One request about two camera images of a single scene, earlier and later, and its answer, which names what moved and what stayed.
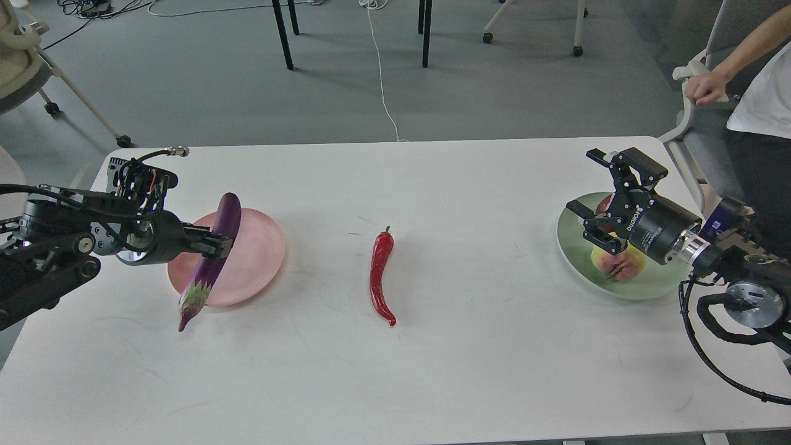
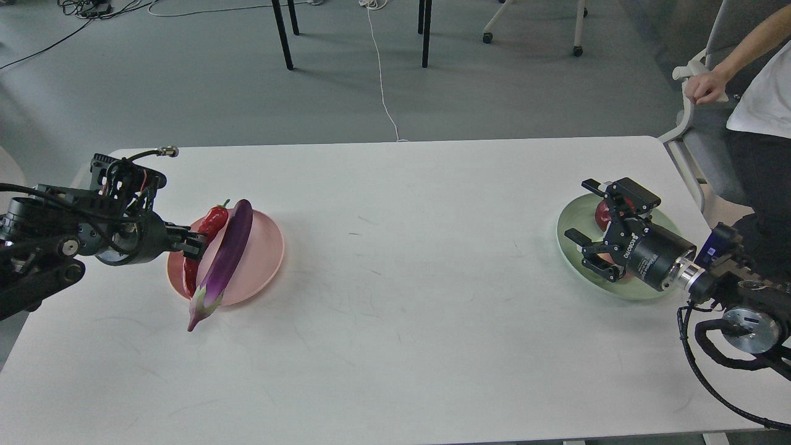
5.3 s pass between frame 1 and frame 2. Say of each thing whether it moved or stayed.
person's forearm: stayed
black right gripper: moved
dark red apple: stayed
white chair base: stayed
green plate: stayed
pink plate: stayed
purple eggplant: moved
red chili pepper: moved
